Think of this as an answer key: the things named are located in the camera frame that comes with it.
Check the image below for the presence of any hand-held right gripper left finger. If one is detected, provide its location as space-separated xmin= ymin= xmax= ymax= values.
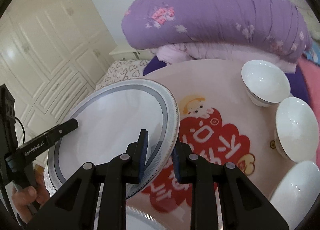
xmin=26 ymin=129 xmax=149 ymax=230

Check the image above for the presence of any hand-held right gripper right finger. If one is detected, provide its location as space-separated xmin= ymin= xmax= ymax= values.
xmin=171 ymin=142 xmax=290 ymax=230

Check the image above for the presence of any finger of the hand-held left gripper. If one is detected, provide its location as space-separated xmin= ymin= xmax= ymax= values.
xmin=46 ymin=119 xmax=79 ymax=144

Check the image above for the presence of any white plate with grey rim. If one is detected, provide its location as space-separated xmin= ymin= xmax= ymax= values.
xmin=54 ymin=79 xmax=181 ymax=200
xmin=47 ymin=130 xmax=66 ymax=192
xmin=125 ymin=205 xmax=175 ymax=230

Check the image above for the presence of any white porcelain bowl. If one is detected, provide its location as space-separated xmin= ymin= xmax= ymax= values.
xmin=241 ymin=60 xmax=291 ymax=107
xmin=269 ymin=160 xmax=320 ymax=230
xmin=275 ymin=97 xmax=319 ymax=163

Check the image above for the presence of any person's left hand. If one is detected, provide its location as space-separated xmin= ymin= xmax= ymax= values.
xmin=11 ymin=170 xmax=50 ymax=223

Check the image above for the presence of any cream panelled wardrobe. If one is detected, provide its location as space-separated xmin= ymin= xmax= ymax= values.
xmin=0 ymin=0 xmax=118 ymax=170

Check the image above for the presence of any cream nightstand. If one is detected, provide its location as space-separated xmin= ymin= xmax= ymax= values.
xmin=109 ymin=45 xmax=153 ymax=61

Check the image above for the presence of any light pink quilt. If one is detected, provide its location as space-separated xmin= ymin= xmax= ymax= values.
xmin=157 ymin=42 xmax=298 ymax=73

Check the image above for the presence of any purple floral quilt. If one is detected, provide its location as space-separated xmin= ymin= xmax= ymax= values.
xmin=121 ymin=0 xmax=312 ymax=63

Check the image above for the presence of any pink blanket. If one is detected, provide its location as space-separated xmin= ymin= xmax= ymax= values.
xmin=297 ymin=56 xmax=320 ymax=101

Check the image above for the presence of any blue printed pillow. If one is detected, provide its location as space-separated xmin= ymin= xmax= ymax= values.
xmin=304 ymin=45 xmax=320 ymax=64

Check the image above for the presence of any black cable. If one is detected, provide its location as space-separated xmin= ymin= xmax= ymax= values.
xmin=14 ymin=117 xmax=25 ymax=145

